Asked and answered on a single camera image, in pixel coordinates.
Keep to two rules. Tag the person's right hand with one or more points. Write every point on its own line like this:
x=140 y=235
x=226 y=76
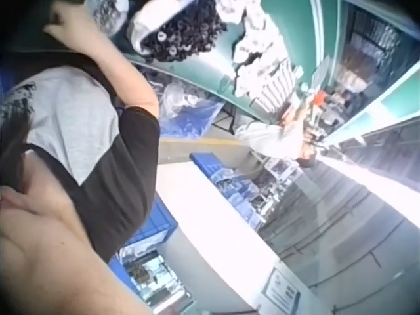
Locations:
x=70 y=26

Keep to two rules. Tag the person's right fingers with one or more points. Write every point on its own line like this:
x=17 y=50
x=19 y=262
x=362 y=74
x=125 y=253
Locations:
x=55 y=19

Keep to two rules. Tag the white plastic bag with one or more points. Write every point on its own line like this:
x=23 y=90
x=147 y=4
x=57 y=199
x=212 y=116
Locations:
x=147 y=23

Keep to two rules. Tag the clear plastic bags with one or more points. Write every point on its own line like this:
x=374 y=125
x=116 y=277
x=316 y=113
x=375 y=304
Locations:
x=183 y=95

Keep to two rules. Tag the green workbench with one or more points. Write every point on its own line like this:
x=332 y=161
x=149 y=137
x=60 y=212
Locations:
x=210 y=82

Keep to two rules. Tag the blue plastic sheet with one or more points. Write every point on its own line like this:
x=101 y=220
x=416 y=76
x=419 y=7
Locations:
x=193 y=121

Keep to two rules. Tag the heap of white printed sheets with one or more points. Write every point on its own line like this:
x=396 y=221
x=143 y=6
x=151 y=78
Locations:
x=256 y=46

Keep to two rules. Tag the row of blue parts crates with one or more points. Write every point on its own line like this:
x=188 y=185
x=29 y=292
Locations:
x=236 y=187

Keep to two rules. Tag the blue crate with parts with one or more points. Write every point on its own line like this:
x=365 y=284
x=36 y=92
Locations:
x=147 y=249

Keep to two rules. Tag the dark storage rack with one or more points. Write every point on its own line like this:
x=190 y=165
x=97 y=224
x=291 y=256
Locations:
x=370 y=46

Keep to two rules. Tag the white framed label sign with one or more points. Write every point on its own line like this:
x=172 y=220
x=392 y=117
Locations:
x=281 y=289

